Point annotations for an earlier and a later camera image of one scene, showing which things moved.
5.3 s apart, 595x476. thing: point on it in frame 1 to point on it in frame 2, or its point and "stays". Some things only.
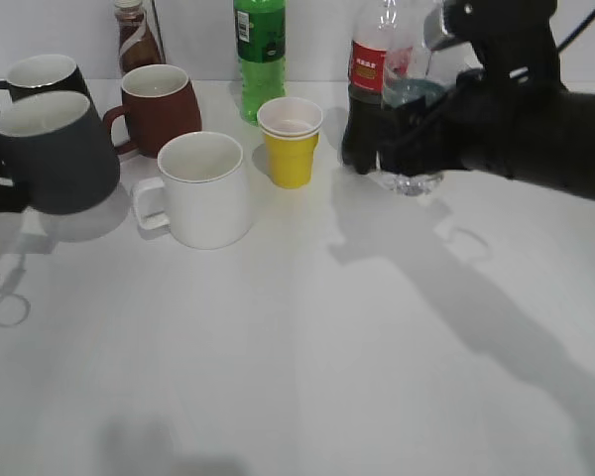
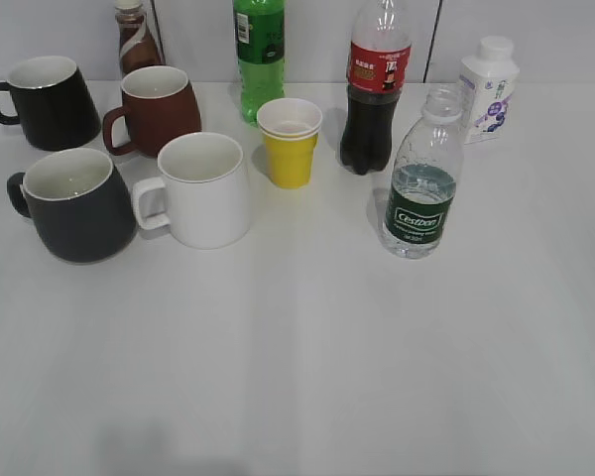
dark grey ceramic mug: (54, 148) to (78, 206)
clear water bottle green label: (412, 75) to (427, 164)
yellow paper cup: (291, 128) stays
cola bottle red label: (362, 132) stays
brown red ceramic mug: (159, 102) stays
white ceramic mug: (201, 192) stays
